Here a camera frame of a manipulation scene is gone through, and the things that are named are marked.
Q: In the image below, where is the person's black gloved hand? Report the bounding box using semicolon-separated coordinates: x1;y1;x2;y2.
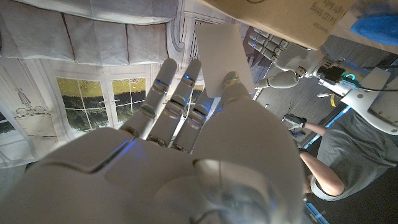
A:
283;113;308;138

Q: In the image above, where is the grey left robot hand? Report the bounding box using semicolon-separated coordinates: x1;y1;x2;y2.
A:
248;27;326;91

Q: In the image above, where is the brown cardboard box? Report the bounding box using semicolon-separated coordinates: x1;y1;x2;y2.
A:
201;0;356;51

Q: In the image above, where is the white card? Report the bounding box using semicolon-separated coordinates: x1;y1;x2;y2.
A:
194;23;256;99

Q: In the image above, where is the person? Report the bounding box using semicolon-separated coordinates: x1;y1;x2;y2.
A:
310;108;398;202

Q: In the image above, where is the person's bare forearm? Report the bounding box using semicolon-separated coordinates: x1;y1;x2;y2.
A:
298;151;346;197
304;121;327;137

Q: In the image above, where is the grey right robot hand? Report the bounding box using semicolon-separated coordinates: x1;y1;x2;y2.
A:
0;58;307;224

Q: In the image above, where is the printed living room backdrop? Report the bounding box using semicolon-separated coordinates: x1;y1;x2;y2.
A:
0;0;280;169

